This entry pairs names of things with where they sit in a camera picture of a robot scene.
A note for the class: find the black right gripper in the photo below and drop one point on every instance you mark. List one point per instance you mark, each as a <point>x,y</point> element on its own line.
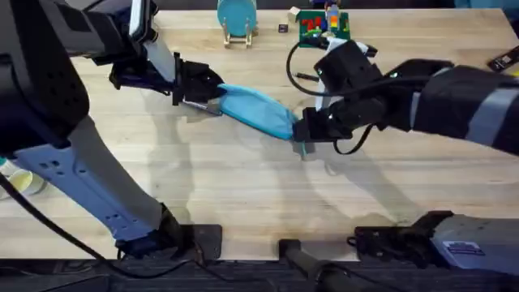
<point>353,115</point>

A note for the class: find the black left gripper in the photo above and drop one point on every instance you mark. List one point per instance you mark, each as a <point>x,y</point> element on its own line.
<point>194,81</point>

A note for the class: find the blue soft zip bag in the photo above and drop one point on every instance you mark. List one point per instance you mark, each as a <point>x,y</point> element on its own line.
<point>255,109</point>

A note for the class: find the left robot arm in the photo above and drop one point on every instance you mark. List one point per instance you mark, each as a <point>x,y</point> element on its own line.
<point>52,105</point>

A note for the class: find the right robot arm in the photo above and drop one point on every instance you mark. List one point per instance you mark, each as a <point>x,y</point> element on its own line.
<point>466,101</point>

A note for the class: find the black pen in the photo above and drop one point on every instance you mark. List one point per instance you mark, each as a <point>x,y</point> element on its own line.
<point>307,76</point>

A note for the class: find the left wrist upright plate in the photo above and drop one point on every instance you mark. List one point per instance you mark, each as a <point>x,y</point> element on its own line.
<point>161,61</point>

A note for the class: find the small wooden peg rack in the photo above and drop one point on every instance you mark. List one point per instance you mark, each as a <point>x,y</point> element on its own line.
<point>237,40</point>

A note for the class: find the teal plate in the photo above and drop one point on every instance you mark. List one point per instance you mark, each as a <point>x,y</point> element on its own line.
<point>237,16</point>

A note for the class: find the green board with toy blocks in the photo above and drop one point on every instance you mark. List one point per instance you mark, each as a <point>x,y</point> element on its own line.
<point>322,26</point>

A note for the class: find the small dark square chip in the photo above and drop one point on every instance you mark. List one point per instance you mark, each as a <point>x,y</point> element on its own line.
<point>283,28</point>

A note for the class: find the small pale wooden block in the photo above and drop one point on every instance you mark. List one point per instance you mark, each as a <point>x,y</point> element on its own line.
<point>293,14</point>

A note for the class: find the white paper cup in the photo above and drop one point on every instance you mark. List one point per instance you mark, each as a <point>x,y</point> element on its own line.
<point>25,181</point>

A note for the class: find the flat black tool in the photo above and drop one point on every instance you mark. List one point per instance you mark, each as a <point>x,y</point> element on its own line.
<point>504,61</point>

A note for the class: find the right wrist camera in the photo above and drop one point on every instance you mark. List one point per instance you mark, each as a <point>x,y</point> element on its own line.
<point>348,65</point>

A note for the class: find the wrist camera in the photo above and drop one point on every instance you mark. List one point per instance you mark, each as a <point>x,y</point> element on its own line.
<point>348,65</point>
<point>141,18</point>

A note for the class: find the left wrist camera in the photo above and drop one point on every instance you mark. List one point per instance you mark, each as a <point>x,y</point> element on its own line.
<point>141,18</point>

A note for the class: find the black mount pole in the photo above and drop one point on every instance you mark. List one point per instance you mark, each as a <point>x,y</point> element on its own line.
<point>308,263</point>

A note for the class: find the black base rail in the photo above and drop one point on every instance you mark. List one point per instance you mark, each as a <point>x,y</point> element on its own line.
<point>243,277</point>

